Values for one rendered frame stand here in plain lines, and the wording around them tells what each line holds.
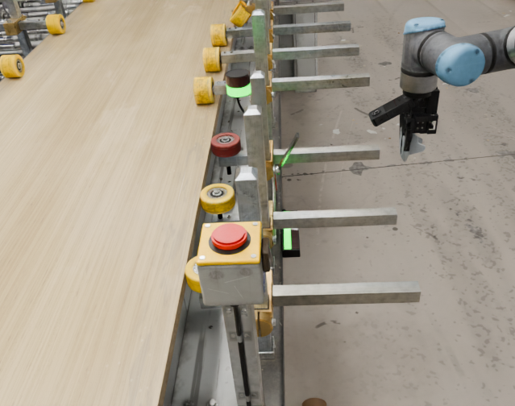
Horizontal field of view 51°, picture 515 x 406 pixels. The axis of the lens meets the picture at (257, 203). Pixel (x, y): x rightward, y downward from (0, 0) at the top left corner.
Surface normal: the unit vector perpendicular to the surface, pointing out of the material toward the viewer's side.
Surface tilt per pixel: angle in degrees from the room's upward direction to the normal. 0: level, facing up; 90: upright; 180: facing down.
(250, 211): 90
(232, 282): 90
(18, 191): 0
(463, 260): 0
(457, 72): 90
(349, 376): 0
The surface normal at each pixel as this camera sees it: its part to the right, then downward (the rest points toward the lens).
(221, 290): -0.03, 0.59
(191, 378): -0.07, -0.81
